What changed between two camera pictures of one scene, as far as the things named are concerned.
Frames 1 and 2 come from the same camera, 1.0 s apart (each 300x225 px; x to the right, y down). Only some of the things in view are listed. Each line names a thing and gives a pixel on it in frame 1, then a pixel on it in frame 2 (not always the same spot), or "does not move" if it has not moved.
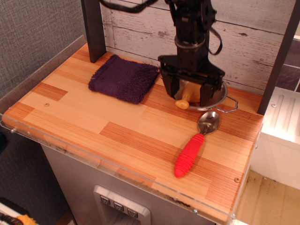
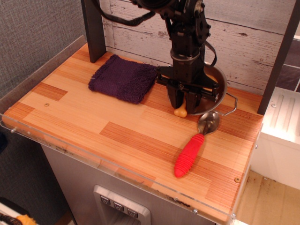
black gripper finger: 172,84 -> 176,95
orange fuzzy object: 26,220 does not move
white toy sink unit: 276,152 does not move
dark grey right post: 281,58 does not move
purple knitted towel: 128,80 does not move
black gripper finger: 206,93 -> 193,101
